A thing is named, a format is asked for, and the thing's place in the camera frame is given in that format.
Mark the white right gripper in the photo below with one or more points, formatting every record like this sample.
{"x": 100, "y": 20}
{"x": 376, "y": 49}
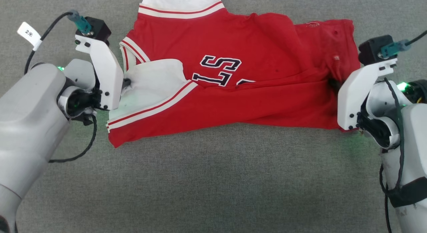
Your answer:
{"x": 353, "y": 96}

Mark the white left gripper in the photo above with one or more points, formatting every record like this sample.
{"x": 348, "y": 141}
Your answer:
{"x": 106, "y": 79}

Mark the red white sports jersey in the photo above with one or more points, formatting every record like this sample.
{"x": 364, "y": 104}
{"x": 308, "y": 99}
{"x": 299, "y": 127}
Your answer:
{"x": 260, "y": 99}

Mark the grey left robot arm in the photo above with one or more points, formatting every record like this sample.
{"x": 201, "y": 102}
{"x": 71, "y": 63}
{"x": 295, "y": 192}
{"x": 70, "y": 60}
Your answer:
{"x": 26, "y": 112}

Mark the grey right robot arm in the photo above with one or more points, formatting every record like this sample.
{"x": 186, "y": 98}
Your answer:
{"x": 415, "y": 149}

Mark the grey fabric sofa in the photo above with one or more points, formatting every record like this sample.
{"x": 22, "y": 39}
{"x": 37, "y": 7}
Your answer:
{"x": 213, "y": 186}

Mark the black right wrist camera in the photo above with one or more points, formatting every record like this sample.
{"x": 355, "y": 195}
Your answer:
{"x": 370, "y": 49}

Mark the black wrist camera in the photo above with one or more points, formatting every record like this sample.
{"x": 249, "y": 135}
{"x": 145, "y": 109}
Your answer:
{"x": 99, "y": 28}
{"x": 370, "y": 49}

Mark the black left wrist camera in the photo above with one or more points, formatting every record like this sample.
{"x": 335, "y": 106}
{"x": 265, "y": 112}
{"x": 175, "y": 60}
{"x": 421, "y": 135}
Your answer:
{"x": 99, "y": 28}

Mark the teal right camera connector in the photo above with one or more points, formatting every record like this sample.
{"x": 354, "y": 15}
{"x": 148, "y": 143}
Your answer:
{"x": 393, "y": 49}

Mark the teal camera connector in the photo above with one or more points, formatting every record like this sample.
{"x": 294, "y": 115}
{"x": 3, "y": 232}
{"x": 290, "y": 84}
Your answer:
{"x": 81, "y": 23}
{"x": 393, "y": 49}

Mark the teal left camera connector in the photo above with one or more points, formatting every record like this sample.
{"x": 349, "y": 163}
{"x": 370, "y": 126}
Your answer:
{"x": 81, "y": 23}

